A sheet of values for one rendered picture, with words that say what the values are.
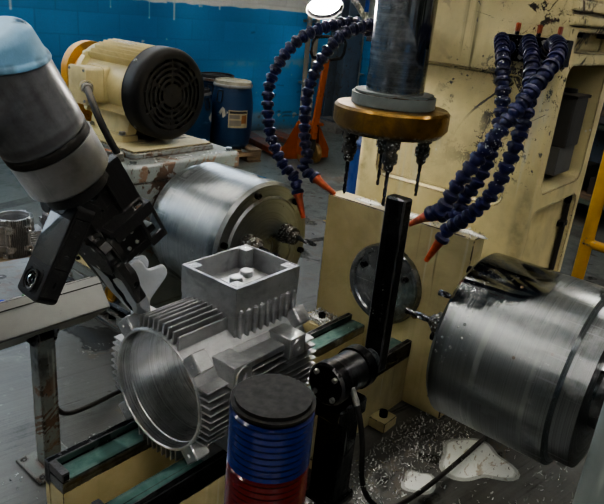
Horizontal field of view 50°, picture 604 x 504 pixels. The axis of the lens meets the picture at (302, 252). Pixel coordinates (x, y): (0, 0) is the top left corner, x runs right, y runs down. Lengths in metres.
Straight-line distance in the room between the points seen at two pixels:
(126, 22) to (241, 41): 1.36
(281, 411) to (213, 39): 6.95
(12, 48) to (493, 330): 0.62
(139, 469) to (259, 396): 0.49
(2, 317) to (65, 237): 0.21
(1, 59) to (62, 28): 5.97
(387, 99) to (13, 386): 0.80
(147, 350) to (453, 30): 0.73
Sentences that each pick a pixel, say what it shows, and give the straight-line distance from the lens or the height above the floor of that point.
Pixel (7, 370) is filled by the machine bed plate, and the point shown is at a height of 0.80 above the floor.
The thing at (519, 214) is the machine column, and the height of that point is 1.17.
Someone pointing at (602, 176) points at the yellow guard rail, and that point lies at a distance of 3.18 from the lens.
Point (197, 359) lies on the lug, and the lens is 0.75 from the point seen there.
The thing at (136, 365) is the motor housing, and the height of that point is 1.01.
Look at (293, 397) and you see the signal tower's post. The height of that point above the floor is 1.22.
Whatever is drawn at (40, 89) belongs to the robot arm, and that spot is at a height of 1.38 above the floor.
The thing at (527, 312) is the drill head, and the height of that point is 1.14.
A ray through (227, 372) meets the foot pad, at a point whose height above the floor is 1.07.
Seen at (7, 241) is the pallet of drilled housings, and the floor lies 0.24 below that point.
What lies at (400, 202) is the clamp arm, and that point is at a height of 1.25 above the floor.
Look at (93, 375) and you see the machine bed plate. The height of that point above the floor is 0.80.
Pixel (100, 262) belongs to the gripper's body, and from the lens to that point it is 0.75.
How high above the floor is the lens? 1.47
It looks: 21 degrees down
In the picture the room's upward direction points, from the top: 6 degrees clockwise
